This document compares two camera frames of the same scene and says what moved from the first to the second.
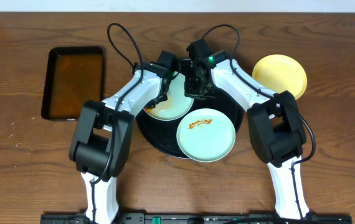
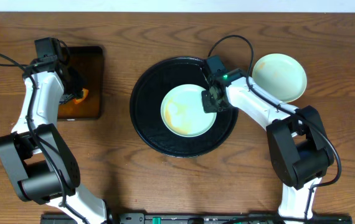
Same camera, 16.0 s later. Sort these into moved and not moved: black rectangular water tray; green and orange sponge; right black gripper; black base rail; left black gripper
Moved: right black gripper; green and orange sponge; left black gripper
Not moved: black base rail; black rectangular water tray
